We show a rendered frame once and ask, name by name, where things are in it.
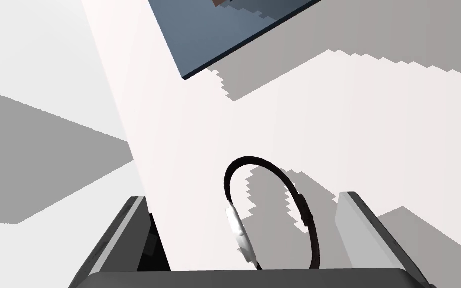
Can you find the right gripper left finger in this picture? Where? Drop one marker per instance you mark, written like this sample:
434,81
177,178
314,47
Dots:
116,240

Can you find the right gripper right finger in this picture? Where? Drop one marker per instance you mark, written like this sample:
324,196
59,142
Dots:
368,236

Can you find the white door leaf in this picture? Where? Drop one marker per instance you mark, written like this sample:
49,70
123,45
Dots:
222,132

